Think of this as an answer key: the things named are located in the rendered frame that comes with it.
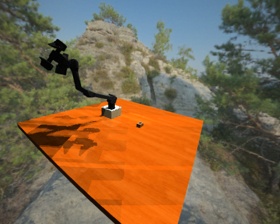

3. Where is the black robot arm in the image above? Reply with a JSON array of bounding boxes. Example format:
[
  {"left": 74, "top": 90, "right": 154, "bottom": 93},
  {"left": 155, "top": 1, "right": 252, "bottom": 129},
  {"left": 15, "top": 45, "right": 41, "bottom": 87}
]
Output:
[{"left": 55, "top": 53, "right": 117, "bottom": 110}]

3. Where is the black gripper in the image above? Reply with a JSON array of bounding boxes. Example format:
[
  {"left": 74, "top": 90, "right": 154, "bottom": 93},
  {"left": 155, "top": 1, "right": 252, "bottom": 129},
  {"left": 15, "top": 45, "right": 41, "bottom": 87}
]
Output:
[{"left": 39, "top": 39, "right": 67, "bottom": 70}]

